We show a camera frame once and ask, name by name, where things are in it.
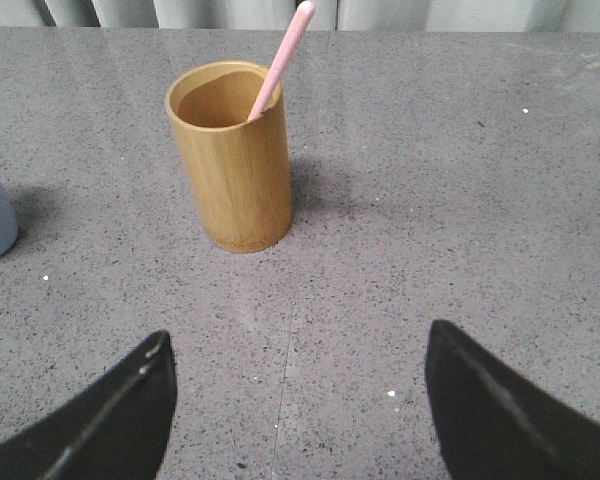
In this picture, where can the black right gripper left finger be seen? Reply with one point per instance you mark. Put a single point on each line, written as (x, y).
(118, 428)

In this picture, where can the pink chopstick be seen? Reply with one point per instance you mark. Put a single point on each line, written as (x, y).
(287, 48)

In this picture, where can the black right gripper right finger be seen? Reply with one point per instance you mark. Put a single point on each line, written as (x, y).
(492, 423)

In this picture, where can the bamboo cylindrical cup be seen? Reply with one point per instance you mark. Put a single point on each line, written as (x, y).
(238, 167)

